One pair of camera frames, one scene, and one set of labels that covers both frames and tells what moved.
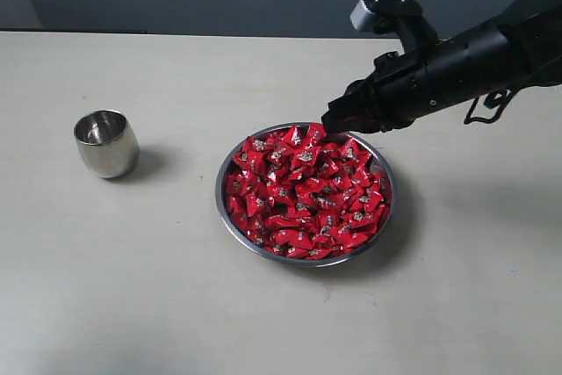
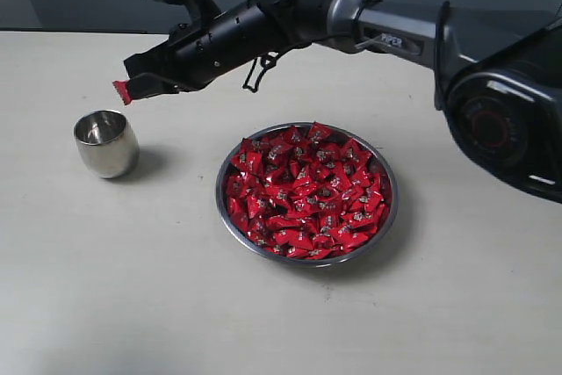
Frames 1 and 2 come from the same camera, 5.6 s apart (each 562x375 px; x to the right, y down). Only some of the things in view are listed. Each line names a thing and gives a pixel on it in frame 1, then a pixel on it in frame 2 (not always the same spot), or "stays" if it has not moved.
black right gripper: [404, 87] -> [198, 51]
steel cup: [107, 142] stays
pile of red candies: [305, 192] stays
